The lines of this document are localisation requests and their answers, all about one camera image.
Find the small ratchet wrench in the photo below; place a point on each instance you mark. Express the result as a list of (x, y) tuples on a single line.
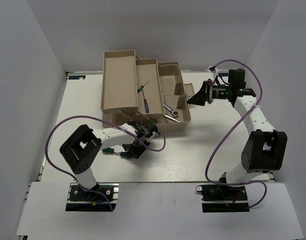
[(171, 118)]

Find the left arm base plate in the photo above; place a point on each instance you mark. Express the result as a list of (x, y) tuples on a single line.
[(79, 200)]

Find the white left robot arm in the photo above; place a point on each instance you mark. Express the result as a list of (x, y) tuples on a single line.
[(82, 147)]

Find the large ratchet wrench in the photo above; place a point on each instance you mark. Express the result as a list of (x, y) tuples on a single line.
[(173, 112)]

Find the black green precision screwdriver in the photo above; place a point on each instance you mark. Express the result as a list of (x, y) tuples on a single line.
[(142, 86)]

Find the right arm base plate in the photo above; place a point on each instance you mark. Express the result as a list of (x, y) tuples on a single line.
[(223, 199)]

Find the green stubby screwdriver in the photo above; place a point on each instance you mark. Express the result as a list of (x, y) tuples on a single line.
[(110, 151), (124, 154)]

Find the blue label sticker left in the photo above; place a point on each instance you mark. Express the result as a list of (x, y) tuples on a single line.
[(77, 77)]

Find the blue red screwdriver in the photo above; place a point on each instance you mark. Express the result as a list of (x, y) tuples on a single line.
[(146, 106)]

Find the blue label sticker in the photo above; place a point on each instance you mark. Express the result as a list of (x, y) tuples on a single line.
[(225, 74), (77, 77)]

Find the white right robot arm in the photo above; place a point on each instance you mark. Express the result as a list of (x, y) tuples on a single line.
[(265, 148)]

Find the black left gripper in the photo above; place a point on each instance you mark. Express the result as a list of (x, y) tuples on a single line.
[(136, 152)]

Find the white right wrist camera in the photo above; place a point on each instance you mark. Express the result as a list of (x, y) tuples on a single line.
[(213, 71)]

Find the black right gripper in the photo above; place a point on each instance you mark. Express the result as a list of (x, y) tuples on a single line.
[(205, 94)]

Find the beige plastic toolbox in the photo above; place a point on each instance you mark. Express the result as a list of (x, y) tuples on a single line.
[(124, 72)]

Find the blue label sticker right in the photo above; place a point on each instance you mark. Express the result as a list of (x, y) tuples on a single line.
[(225, 74)]

